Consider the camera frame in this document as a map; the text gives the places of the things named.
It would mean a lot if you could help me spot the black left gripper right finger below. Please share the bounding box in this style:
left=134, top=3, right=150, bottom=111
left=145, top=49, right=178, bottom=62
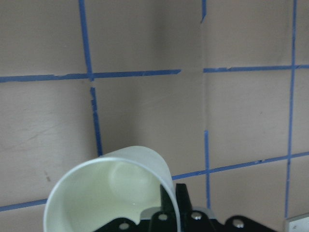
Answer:
left=176, top=183, right=215, bottom=232

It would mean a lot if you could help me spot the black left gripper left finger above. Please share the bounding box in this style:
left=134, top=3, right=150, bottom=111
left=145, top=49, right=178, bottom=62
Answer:
left=149, top=185, right=175, bottom=232

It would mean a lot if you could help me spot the white plastic cup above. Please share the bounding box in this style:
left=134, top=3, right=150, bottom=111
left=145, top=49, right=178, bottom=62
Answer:
left=43, top=146, right=181, bottom=232

